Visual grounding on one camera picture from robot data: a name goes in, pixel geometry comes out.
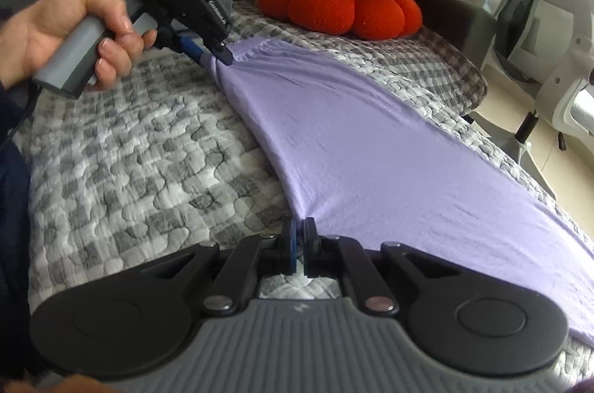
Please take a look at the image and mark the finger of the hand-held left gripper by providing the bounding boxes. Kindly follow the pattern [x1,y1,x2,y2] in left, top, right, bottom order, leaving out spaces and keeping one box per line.
[179,35,216,64]
[211,42,234,66]

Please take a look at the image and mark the grey checked quilt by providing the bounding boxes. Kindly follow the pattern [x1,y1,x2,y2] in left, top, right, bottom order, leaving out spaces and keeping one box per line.
[14,0,594,393]

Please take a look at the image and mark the person's left hand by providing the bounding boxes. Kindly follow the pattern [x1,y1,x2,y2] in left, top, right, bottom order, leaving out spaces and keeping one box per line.
[0,0,159,92]

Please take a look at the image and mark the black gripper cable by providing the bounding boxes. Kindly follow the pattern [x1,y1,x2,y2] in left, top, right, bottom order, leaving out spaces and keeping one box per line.
[0,87,39,153]

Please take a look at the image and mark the white office chair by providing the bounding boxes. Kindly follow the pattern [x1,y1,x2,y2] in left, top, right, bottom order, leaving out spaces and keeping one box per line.
[513,0,594,171]

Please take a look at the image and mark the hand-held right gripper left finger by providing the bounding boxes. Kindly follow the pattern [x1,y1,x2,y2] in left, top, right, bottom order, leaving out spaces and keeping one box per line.
[139,219,298,315]

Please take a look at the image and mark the orange pumpkin cushion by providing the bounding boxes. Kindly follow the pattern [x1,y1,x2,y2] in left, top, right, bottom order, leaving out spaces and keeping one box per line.
[257,0,423,41]

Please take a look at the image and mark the lilac pants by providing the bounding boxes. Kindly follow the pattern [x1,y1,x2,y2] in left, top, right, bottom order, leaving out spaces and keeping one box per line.
[206,38,594,350]

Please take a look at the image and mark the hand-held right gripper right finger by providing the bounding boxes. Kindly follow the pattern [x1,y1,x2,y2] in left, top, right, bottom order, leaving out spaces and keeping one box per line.
[303,217,458,315]

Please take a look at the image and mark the white computer tower black panel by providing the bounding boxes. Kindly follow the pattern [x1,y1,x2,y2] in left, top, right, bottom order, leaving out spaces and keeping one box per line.
[494,0,546,85]

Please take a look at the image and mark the person's dark blue clothing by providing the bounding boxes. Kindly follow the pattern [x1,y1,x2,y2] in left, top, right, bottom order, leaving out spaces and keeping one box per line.
[0,84,35,380]

